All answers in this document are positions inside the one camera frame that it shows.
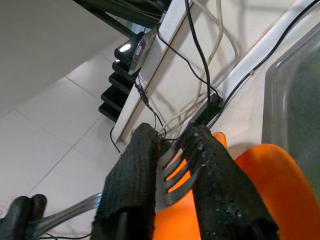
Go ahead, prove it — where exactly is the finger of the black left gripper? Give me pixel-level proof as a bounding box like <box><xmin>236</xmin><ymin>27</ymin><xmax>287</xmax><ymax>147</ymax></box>
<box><xmin>26</xmin><ymin>193</ymin><xmax>48</xmax><ymax>225</ymax></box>
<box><xmin>0</xmin><ymin>195</ymin><xmax>35</xmax><ymax>240</ymax></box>

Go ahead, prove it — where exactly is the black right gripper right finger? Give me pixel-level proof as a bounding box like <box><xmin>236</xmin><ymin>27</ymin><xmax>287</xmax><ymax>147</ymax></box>
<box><xmin>184</xmin><ymin>124</ymin><xmax>280</xmax><ymax>240</ymax></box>

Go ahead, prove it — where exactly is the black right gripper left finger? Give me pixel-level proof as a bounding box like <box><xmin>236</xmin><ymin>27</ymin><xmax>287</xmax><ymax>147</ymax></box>
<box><xmin>91</xmin><ymin>122</ymin><xmax>161</xmax><ymax>240</ymax></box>

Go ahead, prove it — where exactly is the steel fork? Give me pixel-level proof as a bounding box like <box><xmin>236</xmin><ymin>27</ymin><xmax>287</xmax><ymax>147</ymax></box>
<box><xmin>23</xmin><ymin>139</ymin><xmax>206</xmax><ymax>238</ymax></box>

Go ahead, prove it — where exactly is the orange plastic plate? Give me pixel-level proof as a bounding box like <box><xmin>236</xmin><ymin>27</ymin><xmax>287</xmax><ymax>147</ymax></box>
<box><xmin>233</xmin><ymin>143</ymin><xmax>320</xmax><ymax>240</ymax></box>

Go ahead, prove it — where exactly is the orange plastic bowl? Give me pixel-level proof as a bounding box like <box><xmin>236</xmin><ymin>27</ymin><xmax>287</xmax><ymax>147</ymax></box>
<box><xmin>152</xmin><ymin>131</ymin><xmax>230</xmax><ymax>240</ymax></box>

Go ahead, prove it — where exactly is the black charger device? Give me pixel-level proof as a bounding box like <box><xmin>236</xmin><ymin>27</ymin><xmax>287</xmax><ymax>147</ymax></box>
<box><xmin>98</xmin><ymin>31</ymin><xmax>151</xmax><ymax>124</ymax></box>

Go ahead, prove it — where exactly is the black power adapter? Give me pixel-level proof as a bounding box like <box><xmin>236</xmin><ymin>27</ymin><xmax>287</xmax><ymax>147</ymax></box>
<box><xmin>193</xmin><ymin>92</ymin><xmax>224</xmax><ymax>126</ymax></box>

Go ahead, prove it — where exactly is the stainless steel sink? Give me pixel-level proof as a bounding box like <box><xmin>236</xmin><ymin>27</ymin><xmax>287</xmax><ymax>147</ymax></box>
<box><xmin>261</xmin><ymin>24</ymin><xmax>320</xmax><ymax>201</ymax></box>

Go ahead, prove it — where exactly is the silver plastic pouch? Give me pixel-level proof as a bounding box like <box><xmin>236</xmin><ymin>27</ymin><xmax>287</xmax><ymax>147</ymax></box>
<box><xmin>128</xmin><ymin>23</ymin><xmax>163</xmax><ymax>76</ymax></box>

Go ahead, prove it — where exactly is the black cable pale mark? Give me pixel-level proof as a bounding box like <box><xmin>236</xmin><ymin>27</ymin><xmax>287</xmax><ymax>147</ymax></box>
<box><xmin>208</xmin><ymin>0</ymin><xmax>320</xmax><ymax>126</ymax></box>

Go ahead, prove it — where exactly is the thick black adapter cable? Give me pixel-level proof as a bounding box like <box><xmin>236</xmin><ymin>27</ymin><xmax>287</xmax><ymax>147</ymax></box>
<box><xmin>184</xmin><ymin>0</ymin><xmax>213</xmax><ymax>101</ymax></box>

